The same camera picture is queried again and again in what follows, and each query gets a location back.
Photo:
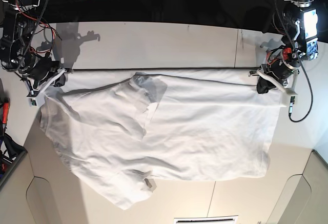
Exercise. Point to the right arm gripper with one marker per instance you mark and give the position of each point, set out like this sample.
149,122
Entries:
38,68

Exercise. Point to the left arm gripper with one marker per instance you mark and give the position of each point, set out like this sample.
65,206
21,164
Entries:
281,59

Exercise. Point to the white t-shirt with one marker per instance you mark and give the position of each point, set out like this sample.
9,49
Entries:
118,133

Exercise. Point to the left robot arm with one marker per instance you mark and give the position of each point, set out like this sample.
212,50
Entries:
298,19

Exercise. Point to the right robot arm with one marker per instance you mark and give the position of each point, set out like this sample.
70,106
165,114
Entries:
21,21

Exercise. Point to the grey bin with tools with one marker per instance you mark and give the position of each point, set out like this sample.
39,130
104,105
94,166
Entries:
11,157

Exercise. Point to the white vent grille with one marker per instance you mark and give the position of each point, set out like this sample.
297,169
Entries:
207,220

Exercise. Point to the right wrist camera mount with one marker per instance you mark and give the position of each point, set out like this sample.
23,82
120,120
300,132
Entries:
36,95

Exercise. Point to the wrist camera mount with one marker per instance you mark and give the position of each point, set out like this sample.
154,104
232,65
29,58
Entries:
284,83
36,95

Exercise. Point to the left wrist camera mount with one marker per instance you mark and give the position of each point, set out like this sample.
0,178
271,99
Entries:
284,83

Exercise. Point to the orange handled tool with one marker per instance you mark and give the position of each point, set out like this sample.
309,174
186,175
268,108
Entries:
5,105

